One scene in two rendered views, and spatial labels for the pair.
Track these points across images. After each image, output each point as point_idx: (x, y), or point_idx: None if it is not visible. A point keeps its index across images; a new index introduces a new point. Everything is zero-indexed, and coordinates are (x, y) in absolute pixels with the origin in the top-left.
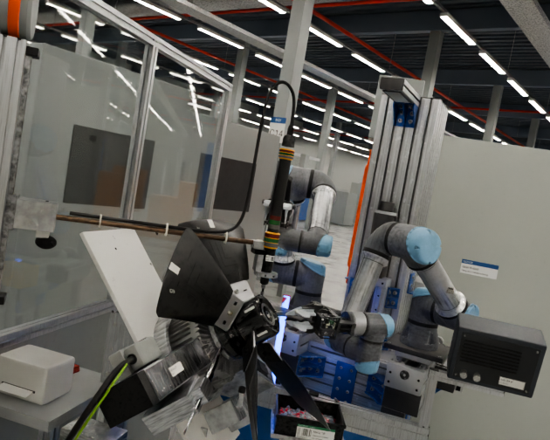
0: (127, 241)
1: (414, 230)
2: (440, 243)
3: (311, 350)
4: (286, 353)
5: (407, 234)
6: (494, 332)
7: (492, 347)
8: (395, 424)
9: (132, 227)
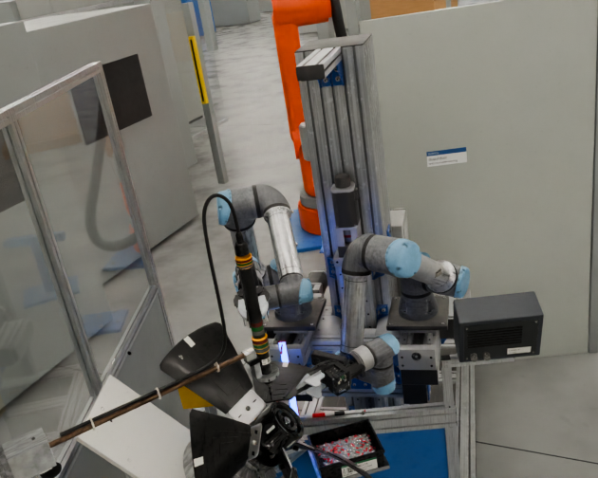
0: (114, 397)
1: (389, 248)
2: (419, 248)
3: (314, 349)
4: None
5: (384, 255)
6: (493, 316)
7: (495, 329)
8: (423, 413)
9: (125, 412)
